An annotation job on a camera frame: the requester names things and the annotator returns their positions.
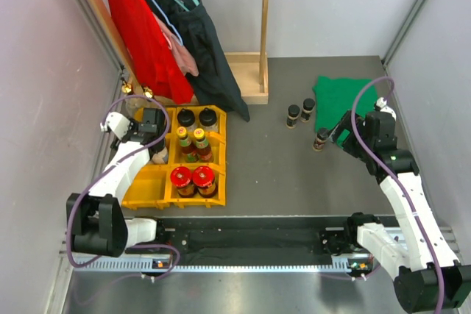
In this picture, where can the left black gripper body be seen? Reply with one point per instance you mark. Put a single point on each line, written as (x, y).
(163, 143)

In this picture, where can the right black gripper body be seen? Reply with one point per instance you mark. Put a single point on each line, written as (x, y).
(352, 144)

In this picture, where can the glass oil bottle gold spout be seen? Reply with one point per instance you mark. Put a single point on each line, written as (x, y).
(132, 104)

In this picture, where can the black lid spice shaker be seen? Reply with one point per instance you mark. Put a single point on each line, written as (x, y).
(187, 119)
(208, 120)

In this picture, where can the grey lid salt jar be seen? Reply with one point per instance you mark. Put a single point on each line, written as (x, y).
(161, 157)

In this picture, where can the sauce bottle yellow cap front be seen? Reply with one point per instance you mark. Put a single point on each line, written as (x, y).
(187, 146)

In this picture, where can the sauce bottle yellow cap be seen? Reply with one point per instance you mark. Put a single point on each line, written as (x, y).
(203, 147)
(187, 146)

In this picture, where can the small dark cap bottle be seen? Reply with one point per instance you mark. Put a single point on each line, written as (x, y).
(292, 116)
(322, 136)

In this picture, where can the red lid sauce jar front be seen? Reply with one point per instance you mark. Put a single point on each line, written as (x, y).
(181, 178)

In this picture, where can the red lid sauce jar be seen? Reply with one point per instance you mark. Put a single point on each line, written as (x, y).
(181, 178)
(205, 181)

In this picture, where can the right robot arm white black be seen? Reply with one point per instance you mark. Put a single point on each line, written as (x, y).
(426, 272)

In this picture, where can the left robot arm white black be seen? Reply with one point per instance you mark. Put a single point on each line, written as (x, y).
(96, 224)

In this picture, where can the green cloth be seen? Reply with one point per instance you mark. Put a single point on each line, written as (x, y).
(334, 97)

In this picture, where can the red shirt on hanger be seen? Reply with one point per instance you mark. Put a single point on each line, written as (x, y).
(154, 64)

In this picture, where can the small black cap bottle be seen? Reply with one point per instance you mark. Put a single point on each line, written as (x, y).
(308, 106)

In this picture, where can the yellow plastic bin organizer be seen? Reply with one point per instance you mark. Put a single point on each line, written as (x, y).
(152, 187)

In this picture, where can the black garment on hanger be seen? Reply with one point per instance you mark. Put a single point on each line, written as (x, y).
(215, 83)

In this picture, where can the pink garment on hanger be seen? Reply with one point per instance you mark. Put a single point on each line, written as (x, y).
(182, 56)

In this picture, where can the wooden clothes rack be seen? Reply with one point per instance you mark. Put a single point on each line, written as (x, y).
(250, 69)

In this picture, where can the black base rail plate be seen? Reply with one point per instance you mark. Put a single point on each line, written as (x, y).
(254, 240)

